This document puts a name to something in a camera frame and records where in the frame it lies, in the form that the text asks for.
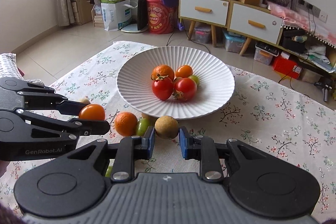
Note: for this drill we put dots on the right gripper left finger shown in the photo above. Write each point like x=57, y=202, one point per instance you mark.
x=129, y=150

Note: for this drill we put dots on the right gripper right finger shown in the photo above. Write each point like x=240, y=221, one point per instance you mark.
x=206, y=152

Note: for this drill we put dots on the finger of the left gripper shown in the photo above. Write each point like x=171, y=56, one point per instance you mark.
x=86, y=127
x=72, y=108

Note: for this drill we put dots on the green-red tomato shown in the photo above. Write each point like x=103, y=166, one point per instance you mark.
x=142, y=126

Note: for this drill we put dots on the green tomato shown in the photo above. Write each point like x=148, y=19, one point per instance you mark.
x=195, y=79
x=109, y=171

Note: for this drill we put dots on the large red tomato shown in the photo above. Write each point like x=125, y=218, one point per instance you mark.
x=184, y=89

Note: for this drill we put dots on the red tomato with stem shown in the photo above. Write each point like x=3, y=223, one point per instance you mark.
x=162, y=87

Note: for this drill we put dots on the small orange tomato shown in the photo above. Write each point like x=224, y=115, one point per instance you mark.
x=184, y=71

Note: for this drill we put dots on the large orange mandarin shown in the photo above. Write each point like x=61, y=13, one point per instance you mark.
x=162, y=71

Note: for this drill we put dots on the brown longan fruit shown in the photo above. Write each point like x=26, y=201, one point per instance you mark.
x=150, y=118

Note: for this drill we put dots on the white ribbed plate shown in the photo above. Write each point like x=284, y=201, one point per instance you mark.
x=216, y=82

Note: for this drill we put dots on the white paper bag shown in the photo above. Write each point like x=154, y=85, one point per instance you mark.
x=115, y=15

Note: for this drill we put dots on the clear storage bin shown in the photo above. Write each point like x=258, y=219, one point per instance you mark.
x=233, y=42

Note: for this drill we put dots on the red box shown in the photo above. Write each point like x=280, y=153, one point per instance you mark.
x=287, y=67

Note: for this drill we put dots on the red gift bucket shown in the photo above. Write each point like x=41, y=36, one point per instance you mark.
x=161, y=19

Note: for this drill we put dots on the low wooden tv cabinet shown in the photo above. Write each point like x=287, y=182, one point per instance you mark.
x=308, y=47

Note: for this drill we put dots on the pink cloth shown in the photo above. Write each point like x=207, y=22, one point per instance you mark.
x=309, y=23

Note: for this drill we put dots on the wooden drawer cabinet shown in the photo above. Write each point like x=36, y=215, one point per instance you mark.
x=253, y=22

